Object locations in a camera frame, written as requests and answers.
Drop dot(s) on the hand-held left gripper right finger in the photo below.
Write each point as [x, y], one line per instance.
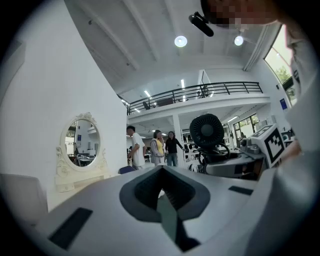
[217, 207]

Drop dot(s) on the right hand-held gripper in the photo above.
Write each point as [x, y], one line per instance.
[273, 145]

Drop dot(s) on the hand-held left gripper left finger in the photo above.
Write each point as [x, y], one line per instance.
[107, 220]

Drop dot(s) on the black hair dryer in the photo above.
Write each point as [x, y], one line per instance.
[207, 130]

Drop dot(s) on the person's right forearm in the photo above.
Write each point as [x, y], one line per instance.
[292, 150]

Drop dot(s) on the black-framed ground floor window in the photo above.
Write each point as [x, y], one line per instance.
[246, 125]

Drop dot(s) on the white ornate vanity mirror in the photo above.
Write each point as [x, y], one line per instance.
[82, 143]

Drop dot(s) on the black balcony railing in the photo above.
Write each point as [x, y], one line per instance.
[190, 90]

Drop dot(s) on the white rounded box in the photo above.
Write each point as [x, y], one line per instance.
[22, 197]

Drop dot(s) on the strip ceiling light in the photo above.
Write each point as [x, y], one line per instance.
[182, 83]
[147, 93]

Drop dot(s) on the large slanted window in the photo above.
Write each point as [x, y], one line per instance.
[278, 60]

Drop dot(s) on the round ceiling lamp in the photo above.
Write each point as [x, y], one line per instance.
[180, 41]
[238, 40]

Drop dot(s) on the person's head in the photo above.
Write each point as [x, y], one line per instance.
[235, 12]

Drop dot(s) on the blue wall poster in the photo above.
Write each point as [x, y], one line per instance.
[283, 104]

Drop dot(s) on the black head-worn camera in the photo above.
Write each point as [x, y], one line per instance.
[202, 24]

